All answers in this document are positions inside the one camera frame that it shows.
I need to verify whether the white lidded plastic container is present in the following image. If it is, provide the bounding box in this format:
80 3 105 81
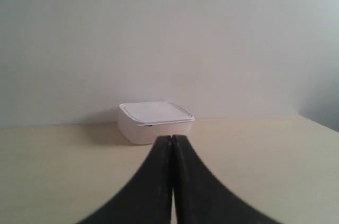
117 101 195 145

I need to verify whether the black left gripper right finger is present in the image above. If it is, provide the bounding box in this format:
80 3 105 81
171 135 277 223

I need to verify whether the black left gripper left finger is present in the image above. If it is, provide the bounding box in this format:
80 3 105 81
79 136 172 223

